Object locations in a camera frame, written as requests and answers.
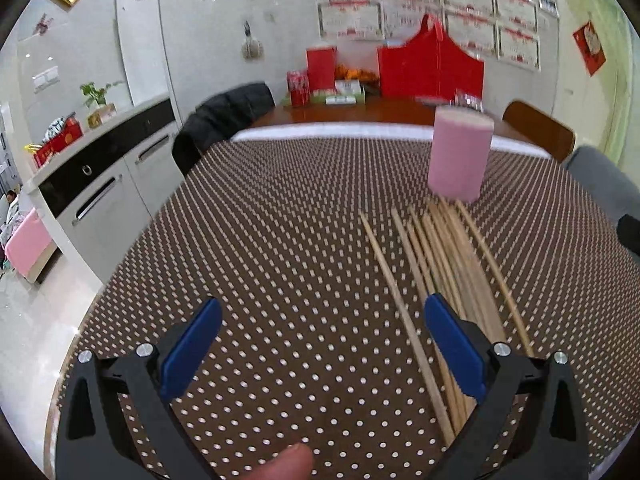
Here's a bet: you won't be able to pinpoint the wooden chopstick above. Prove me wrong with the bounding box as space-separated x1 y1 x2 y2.
428 200 506 342
421 211 478 421
392 208 464 444
359 211 456 446
454 200 535 358
408 220 469 434

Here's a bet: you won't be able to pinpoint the pink paper cup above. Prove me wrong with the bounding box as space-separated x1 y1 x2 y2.
427 106 495 203

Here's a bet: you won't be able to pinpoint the operator thumb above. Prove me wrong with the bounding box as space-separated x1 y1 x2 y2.
244 442 314 480

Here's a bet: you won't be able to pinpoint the pink stool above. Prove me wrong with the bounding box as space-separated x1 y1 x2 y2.
4 208 58 284

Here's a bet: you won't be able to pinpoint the brown polka dot mat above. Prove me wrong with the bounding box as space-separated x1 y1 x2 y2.
77 138 639 479

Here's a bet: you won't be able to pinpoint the white black sideboard cabinet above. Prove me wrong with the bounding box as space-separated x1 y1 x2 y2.
25 94 183 288

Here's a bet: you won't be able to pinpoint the grey upholstered chair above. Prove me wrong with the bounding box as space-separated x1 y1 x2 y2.
563 145 639 254

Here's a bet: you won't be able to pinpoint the brown wooden chair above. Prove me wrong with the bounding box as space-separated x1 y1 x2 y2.
502 100 576 162

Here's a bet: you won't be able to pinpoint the red tin with items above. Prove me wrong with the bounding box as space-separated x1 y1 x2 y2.
23 113 82 168

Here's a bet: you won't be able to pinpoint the potted green plant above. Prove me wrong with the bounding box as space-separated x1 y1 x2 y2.
79 80 124 129

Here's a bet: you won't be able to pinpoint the black jacket on chair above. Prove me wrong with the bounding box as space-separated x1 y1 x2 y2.
171 81 274 177

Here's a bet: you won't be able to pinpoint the packaged snack bag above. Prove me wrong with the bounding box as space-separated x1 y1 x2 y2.
454 89 484 113

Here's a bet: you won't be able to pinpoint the red gift basket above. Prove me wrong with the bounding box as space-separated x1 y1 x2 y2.
378 14 485 102

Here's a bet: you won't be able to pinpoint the green white flat box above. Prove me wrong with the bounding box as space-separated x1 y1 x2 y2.
310 80 366 105

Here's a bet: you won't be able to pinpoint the red soda can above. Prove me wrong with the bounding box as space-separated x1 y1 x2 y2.
286 70 310 107

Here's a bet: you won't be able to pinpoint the orange wrapped candies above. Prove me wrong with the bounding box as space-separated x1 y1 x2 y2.
334 64 380 86

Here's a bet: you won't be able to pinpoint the red gift box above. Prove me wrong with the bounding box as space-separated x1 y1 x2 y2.
306 46 337 92

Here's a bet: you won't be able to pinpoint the wall light switch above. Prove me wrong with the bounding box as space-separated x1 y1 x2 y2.
32 66 60 93

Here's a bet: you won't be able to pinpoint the red paper wall decoration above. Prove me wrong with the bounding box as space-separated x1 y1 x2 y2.
573 21 606 76

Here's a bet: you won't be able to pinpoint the butterfly wall sticker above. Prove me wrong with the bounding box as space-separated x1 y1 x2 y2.
34 13 53 36

